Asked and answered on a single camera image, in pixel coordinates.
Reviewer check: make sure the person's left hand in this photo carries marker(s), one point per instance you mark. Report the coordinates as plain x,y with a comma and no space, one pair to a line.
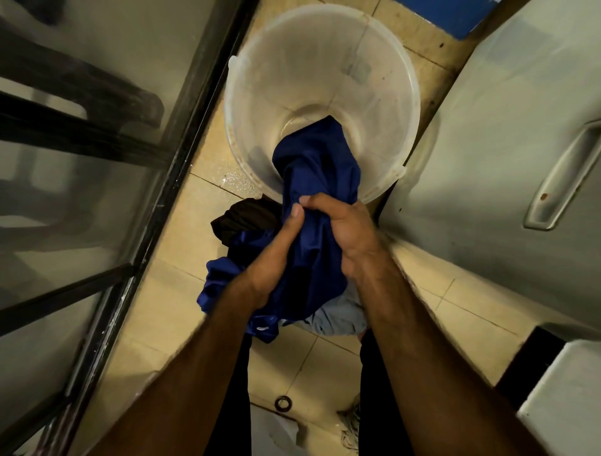
272,268

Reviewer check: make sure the person's right hand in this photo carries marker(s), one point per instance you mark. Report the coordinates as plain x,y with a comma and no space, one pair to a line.
357,235

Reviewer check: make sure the black eyelet curtain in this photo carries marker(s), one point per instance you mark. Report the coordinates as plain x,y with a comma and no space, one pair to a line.
244,218

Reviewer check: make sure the light blue clothes cloth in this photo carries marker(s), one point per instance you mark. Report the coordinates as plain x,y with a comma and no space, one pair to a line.
338,319

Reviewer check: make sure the blue eyelet curtain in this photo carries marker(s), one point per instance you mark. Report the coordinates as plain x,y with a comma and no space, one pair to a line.
319,159

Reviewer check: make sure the white washing machine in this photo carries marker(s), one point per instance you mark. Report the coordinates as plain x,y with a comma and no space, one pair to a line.
493,141

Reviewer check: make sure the translucent white plastic bucket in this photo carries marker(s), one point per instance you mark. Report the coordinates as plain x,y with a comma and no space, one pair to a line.
281,56

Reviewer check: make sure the person's left forearm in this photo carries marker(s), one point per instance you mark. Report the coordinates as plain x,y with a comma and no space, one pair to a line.
188,376

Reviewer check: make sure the person's right forearm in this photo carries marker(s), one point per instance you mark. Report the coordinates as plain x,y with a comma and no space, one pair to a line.
436,376

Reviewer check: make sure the white appliance with blue base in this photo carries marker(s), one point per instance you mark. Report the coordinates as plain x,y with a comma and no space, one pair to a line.
446,14

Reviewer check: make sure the dark wooden furniture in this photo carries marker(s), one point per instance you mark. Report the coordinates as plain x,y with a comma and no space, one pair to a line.
70,94

